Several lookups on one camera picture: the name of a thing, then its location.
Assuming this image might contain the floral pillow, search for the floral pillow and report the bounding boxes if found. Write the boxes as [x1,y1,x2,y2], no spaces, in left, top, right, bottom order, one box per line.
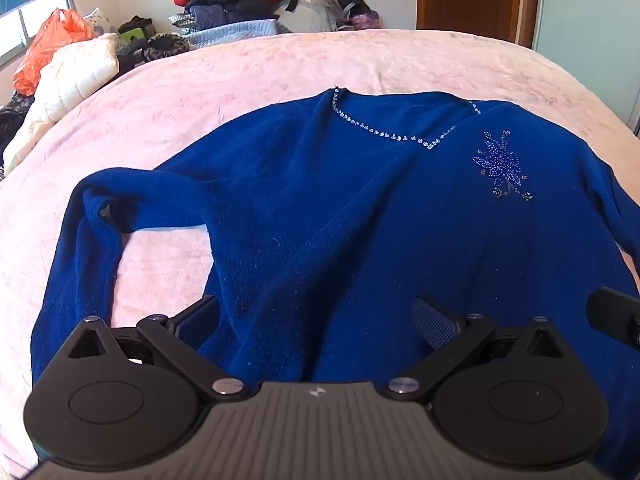
[82,7,118,37]

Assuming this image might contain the light blue knit blanket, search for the light blue knit blanket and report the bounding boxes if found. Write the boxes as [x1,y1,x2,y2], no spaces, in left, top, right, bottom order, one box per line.
[187,19,293,51]

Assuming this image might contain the blue beaded sweater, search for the blue beaded sweater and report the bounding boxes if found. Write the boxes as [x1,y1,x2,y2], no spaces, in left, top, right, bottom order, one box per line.
[30,87,640,396]

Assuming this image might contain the orange plastic bag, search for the orange plastic bag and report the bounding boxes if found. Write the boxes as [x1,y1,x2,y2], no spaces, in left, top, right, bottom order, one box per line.
[12,8,96,97]

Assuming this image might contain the pink blanket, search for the pink blanket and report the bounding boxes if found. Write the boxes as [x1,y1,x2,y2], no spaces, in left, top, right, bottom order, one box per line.
[0,27,640,480]

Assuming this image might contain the houndstooth cloth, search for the houndstooth cloth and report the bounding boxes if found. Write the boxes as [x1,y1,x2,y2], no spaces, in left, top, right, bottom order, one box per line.
[167,12,198,36]

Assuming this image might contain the clear plastic bag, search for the clear plastic bag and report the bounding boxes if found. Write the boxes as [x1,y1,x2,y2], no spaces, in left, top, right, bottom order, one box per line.
[277,0,346,33]

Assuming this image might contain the purple bag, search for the purple bag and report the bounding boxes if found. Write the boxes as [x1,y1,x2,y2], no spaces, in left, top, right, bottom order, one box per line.
[340,10,382,31]

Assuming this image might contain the window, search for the window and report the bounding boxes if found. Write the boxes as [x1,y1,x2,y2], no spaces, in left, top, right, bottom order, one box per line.
[0,0,71,68]

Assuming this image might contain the dark clothes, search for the dark clothes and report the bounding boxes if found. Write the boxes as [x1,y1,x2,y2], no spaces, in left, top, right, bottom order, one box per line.
[0,92,36,181]

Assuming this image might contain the dark navy jacket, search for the dark navy jacket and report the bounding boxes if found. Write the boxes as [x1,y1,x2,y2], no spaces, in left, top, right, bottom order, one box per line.
[185,0,278,28]

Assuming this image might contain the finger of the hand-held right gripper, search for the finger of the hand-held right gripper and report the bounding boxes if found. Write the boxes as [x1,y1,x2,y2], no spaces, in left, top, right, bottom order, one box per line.
[586,286,640,351]

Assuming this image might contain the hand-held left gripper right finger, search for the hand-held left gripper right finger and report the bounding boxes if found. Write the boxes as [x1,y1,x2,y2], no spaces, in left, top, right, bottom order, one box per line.
[387,296,571,403]

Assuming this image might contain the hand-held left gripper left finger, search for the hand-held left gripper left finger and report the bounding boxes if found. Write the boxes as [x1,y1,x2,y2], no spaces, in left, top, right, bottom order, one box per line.
[67,295,251,401]

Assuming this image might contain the wardrobe sliding door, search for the wardrobe sliding door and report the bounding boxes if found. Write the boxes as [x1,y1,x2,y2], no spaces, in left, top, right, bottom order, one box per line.
[532,0,640,138]

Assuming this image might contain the dark spotted fur garment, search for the dark spotted fur garment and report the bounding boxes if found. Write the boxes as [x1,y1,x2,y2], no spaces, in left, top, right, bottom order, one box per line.
[117,34,193,73]

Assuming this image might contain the black and green bag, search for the black and green bag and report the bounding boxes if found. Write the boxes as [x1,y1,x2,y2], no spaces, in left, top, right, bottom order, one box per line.
[117,15,153,43]

